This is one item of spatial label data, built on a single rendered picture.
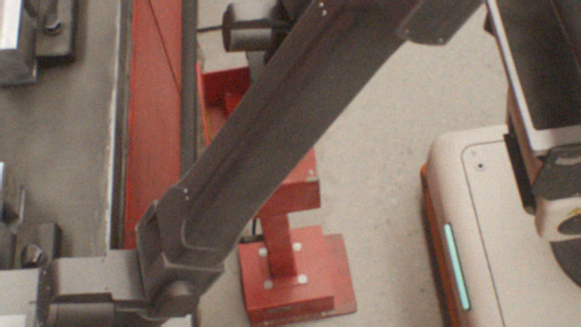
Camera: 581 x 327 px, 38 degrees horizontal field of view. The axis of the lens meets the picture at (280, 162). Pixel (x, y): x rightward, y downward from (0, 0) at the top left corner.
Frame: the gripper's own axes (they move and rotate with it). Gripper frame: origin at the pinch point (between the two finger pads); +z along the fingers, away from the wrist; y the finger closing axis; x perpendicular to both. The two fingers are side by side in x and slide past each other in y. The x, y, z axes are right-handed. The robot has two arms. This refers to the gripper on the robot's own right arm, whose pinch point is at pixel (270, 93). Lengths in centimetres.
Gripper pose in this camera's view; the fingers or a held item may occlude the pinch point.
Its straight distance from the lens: 135.2
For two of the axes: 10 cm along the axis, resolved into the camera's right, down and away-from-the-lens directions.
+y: -9.7, 0.4, -2.5
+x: 1.5, 8.9, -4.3
